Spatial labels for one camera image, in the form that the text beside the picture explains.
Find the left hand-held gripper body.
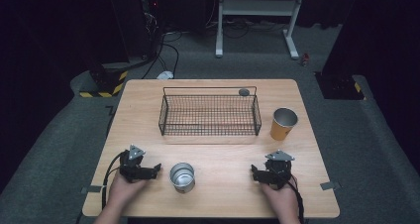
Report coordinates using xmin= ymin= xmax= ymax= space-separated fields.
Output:
xmin=119 ymin=144 xmax=154 ymax=183

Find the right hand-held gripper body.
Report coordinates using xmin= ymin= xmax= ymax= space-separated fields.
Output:
xmin=262 ymin=150 xmax=296 ymax=190

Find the silver metal cup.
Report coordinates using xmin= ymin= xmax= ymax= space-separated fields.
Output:
xmin=168 ymin=162 xmax=196 ymax=194

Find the orange cup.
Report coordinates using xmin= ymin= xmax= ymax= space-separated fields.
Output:
xmin=269 ymin=107 xmax=299 ymax=142

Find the black wire basket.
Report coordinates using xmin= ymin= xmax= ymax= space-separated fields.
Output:
xmin=157 ymin=85 xmax=263 ymax=137

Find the person's right hand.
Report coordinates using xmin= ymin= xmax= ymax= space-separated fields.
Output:
xmin=261 ymin=180 xmax=300 ymax=216

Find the person's left hand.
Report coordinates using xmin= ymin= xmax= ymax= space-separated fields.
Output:
xmin=107 ymin=176 xmax=151 ymax=212

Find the grey tape piece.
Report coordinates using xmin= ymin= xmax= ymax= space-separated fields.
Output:
xmin=319 ymin=180 xmax=342 ymax=191
xmin=80 ymin=184 xmax=103 ymax=195

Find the yellow black striped stand base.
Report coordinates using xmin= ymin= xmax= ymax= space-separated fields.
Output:
xmin=78 ymin=62 xmax=130 ymax=99
xmin=314 ymin=70 xmax=367 ymax=101

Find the white power adapter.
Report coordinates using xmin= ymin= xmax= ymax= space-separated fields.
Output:
xmin=156 ymin=70 xmax=175 ymax=80

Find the dark equipment tower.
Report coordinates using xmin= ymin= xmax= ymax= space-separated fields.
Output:
xmin=138 ymin=0 xmax=164 ymax=60

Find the white metal stand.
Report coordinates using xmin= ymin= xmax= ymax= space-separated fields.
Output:
xmin=214 ymin=0 xmax=307 ymax=60

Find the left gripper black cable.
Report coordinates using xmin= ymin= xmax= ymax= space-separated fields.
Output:
xmin=100 ymin=151 xmax=125 ymax=212

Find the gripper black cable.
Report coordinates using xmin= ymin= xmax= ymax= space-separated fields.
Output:
xmin=286 ymin=174 xmax=305 ymax=224
xmin=100 ymin=151 xmax=125 ymax=212

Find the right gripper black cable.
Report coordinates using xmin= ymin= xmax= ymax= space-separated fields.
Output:
xmin=286 ymin=174 xmax=305 ymax=224

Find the black floor cable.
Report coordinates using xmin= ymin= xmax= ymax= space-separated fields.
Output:
xmin=141 ymin=30 xmax=183 ymax=80

